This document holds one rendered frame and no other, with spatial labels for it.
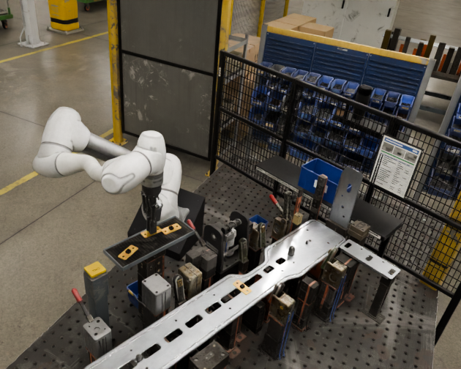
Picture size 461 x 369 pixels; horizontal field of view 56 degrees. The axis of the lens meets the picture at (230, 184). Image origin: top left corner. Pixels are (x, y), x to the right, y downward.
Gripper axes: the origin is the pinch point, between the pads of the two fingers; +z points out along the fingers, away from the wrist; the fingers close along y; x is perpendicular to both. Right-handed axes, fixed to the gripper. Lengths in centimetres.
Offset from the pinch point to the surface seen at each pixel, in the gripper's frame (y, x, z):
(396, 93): -45, 267, 6
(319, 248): 35, 74, 24
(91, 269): 2.5, -27.8, 8.0
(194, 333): 38.9, -5.6, 24.0
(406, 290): 66, 120, 54
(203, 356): 50, -10, 21
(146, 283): 16.2, -12.3, 13.0
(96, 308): 5.6, -28.8, 25.8
